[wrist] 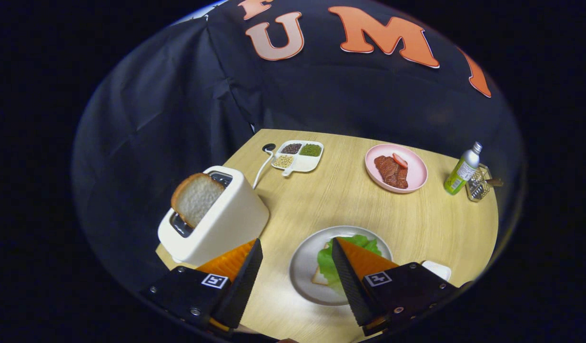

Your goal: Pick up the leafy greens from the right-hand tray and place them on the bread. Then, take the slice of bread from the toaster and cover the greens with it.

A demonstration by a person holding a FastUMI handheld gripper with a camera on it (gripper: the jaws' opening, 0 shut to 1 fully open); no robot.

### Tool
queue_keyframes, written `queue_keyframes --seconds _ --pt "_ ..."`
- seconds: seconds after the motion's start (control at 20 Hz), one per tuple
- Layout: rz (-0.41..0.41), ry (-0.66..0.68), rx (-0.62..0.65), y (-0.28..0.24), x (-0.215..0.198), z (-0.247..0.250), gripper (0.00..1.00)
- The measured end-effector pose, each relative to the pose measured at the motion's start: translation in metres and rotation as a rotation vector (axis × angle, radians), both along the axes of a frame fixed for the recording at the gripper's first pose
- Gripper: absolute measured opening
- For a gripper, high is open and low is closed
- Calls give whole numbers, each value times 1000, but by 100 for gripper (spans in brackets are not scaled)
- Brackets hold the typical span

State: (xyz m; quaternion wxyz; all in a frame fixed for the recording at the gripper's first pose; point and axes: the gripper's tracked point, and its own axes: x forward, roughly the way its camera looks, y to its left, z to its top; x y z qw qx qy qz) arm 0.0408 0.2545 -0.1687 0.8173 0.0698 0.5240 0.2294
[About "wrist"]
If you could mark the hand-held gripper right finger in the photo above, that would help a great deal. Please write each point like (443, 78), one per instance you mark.
(352, 290)

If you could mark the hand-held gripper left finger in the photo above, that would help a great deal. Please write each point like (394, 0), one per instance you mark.
(240, 290)

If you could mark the green lettuce leaf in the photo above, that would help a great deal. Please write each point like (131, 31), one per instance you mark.
(327, 264)

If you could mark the plain white bread slice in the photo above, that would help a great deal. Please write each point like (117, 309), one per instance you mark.
(197, 197)

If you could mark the bread slice under ham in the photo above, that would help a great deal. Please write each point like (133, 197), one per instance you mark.
(320, 277)

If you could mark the large white round plate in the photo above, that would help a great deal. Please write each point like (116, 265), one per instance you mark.
(305, 257)

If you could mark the white toaster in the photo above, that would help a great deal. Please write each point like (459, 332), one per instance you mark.
(231, 224)

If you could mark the small white plate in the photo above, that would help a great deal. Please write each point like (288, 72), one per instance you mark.
(438, 269)

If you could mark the brown meat slice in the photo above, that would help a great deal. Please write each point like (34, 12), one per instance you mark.
(402, 178)
(386, 169)

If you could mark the pink plate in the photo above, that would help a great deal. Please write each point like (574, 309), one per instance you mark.
(417, 176)

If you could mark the white divided bean dish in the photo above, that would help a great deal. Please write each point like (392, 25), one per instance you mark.
(305, 162)

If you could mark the red sausage piece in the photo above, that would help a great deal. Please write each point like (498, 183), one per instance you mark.
(400, 160)

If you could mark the green and silver bottle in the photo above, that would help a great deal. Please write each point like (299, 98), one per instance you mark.
(459, 174)

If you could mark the black backdrop cloth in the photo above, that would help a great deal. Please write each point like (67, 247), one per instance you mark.
(321, 100)

